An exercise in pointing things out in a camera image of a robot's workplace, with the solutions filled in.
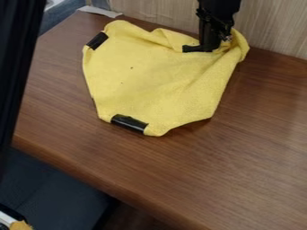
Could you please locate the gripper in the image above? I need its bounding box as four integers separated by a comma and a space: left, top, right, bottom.
194, 8, 237, 52

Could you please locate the yellow cloth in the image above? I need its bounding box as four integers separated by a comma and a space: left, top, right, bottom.
81, 19, 251, 137

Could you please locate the black curtain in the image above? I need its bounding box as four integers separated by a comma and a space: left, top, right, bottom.
0, 0, 48, 183

